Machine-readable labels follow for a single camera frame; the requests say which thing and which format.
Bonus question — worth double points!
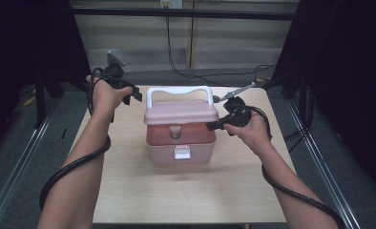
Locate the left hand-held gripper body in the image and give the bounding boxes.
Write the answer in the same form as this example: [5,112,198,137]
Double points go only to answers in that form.
[101,51,135,90]

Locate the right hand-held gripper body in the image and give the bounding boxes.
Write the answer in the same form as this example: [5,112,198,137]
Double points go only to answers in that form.
[219,81,257,128]

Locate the pink storage box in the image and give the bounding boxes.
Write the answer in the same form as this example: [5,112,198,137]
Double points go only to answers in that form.
[143,85,219,166]

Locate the person's left hand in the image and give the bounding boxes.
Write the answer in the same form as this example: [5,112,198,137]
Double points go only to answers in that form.
[85,74,134,120]

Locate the person's right hand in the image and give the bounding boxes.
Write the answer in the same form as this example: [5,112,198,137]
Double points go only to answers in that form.
[223,111,273,156]

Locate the black metal stand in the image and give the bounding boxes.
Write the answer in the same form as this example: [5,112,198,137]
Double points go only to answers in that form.
[32,73,66,130]
[299,73,314,132]

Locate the yellow floor object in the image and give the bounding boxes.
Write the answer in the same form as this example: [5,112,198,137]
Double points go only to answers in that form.
[22,94,37,107]

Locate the black horizontal bar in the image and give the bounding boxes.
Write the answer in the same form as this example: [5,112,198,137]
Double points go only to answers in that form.
[71,8,300,22]

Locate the black curtain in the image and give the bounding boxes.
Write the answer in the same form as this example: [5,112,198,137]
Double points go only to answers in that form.
[0,0,94,151]
[268,0,376,204]

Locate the black wall cable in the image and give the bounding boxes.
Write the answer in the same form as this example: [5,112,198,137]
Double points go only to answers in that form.
[165,15,278,88]

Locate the black floor cables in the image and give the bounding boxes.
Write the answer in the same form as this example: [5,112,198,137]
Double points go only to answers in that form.
[282,127,311,153]

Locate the white wall socket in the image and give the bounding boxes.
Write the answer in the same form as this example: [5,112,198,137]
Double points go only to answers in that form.
[159,0,184,10]

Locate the metal floor rail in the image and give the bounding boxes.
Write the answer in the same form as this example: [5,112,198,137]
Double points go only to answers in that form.
[0,104,55,229]
[285,101,362,229]

